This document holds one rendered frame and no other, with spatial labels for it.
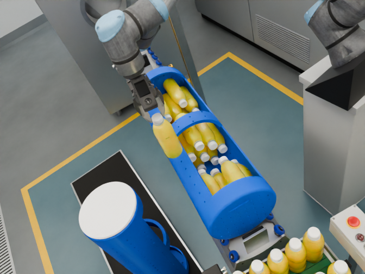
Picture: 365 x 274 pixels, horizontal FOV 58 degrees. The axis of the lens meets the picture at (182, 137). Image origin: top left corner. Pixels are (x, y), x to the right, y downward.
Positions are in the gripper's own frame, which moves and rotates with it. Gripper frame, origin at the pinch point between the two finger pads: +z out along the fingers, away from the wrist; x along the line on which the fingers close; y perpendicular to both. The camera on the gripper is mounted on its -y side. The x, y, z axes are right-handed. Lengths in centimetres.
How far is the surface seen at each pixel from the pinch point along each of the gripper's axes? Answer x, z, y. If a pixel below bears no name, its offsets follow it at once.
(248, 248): -8, 50, -33
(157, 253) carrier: 30, 78, 2
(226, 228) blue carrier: -3.9, 40.4, -26.5
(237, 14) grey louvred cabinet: -128, 91, 207
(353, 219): -41, 38, -48
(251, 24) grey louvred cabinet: -132, 96, 187
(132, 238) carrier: 34, 52, -2
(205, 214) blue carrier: 0.8, 30.7, -23.0
